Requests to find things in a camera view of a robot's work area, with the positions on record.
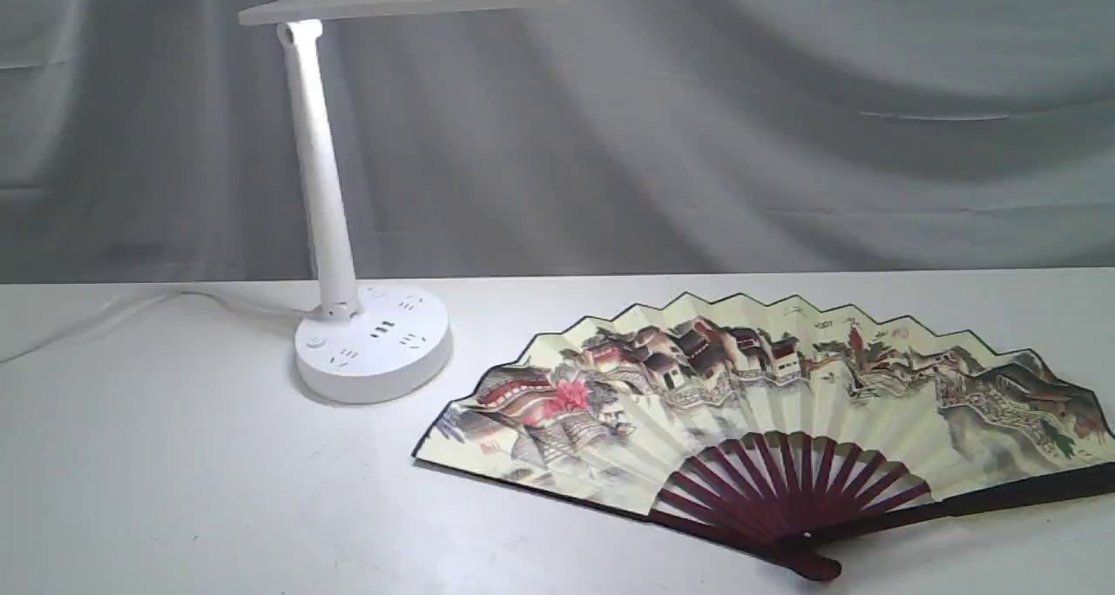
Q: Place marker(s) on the white desk lamp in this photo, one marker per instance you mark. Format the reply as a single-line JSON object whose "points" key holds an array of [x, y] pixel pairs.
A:
{"points": [[365, 343]]}

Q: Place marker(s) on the grey fabric backdrop curtain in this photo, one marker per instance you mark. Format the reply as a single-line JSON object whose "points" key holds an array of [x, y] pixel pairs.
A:
{"points": [[151, 140]]}

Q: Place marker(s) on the painted paper folding fan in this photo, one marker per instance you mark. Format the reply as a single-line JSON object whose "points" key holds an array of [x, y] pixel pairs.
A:
{"points": [[776, 429]]}

